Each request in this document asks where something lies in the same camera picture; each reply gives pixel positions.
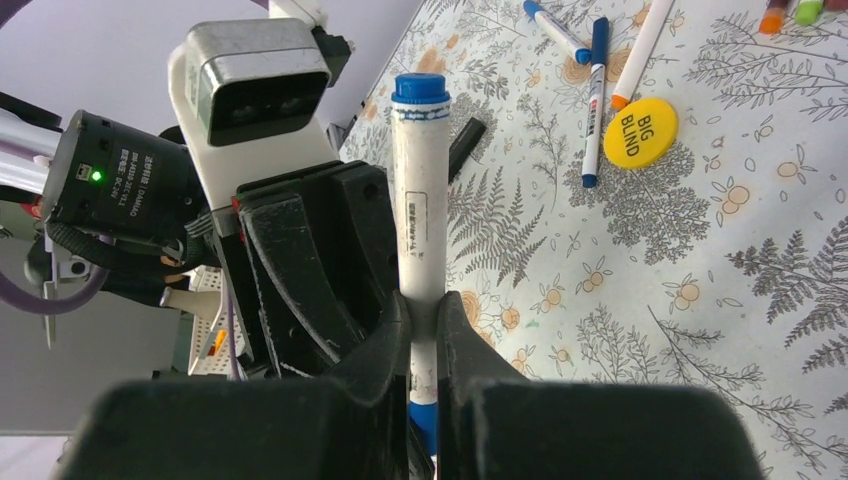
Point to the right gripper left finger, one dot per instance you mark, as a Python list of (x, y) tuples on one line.
[(349, 423)]

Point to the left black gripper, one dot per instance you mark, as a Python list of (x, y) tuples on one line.
[(311, 265)]

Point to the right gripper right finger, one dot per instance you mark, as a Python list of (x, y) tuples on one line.
[(494, 423)]

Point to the black pink highlighter marker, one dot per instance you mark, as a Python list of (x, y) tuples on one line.
[(463, 146)]

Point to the blue whiteboard marker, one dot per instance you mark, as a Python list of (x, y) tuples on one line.
[(420, 122)]

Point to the blue cap thin pen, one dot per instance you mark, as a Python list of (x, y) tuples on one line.
[(599, 56)]

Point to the orange tip white pen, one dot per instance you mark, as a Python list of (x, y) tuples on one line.
[(641, 50)]

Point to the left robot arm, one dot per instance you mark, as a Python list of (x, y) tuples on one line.
[(132, 205)]

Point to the orange red pen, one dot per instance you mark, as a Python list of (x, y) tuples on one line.
[(773, 17)]

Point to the green cap pen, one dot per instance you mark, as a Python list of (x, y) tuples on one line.
[(808, 11)]

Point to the floral table mat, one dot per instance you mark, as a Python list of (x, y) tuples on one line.
[(723, 265)]

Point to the yellow big blind chip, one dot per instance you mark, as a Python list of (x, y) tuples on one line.
[(641, 133)]

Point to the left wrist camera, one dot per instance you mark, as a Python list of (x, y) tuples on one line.
[(245, 93)]

